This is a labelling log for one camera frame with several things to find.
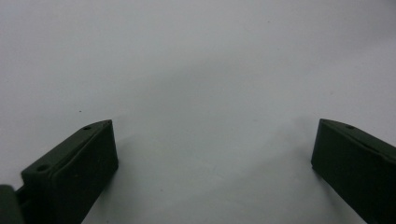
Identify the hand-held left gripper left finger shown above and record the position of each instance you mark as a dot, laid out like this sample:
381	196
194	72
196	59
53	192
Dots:
71	174

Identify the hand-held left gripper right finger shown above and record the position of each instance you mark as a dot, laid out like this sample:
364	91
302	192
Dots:
355	165

